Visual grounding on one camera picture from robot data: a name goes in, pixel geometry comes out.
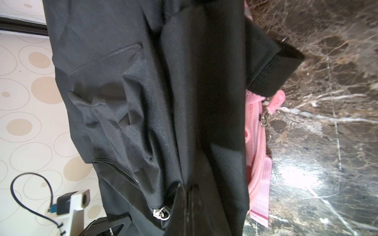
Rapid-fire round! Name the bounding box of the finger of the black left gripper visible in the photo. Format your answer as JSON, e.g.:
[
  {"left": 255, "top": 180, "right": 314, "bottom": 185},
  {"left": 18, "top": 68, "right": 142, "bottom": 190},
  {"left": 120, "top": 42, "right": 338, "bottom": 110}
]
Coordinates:
[{"left": 79, "top": 215, "right": 132, "bottom": 236}]

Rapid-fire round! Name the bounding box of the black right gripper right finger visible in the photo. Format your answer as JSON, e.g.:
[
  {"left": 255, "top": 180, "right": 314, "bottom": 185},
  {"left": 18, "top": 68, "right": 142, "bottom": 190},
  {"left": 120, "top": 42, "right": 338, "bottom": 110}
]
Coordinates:
[{"left": 188, "top": 184, "right": 231, "bottom": 236}]

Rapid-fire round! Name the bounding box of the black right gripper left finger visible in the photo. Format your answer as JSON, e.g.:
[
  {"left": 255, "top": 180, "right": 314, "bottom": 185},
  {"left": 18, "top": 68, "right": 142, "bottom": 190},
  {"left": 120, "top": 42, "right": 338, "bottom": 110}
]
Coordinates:
[{"left": 164, "top": 184, "right": 187, "bottom": 236}]

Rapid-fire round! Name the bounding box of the pink backpack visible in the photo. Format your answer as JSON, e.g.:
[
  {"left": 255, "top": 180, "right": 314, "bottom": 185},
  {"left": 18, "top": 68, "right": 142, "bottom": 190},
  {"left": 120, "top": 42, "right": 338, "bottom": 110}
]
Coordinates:
[{"left": 245, "top": 90, "right": 285, "bottom": 228}]

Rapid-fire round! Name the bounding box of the black backpack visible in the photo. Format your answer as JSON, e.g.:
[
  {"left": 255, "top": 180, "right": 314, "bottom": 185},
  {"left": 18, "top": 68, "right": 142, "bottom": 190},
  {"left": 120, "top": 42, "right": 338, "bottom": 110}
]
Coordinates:
[{"left": 43, "top": 1, "right": 304, "bottom": 236}]

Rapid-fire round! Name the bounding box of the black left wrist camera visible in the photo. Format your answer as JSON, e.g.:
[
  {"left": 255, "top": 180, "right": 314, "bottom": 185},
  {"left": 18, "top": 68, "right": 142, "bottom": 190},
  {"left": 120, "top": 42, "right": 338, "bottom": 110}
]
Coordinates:
[{"left": 47, "top": 189, "right": 91, "bottom": 236}]

